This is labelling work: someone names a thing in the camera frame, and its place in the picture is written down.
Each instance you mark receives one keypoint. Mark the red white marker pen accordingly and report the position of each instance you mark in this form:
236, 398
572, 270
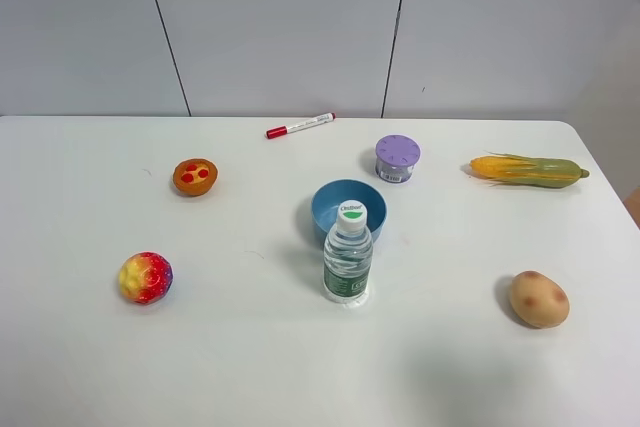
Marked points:
303, 125

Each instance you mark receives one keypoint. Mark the toy corn cob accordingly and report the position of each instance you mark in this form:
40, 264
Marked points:
513, 169

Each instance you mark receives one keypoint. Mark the toy potato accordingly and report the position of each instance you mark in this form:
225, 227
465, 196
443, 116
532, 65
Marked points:
538, 301

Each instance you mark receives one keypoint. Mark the clear water bottle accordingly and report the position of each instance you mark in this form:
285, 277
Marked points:
348, 253

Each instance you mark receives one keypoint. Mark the rainbow textured ball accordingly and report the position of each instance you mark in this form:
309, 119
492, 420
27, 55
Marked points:
145, 278

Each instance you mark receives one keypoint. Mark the blue bowl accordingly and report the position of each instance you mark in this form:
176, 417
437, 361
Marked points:
350, 200

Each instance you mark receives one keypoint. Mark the purple lidded small jar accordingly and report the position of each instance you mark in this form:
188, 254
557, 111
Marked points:
396, 157

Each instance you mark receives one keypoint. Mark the orange toy fruit tart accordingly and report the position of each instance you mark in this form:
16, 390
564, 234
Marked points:
194, 177

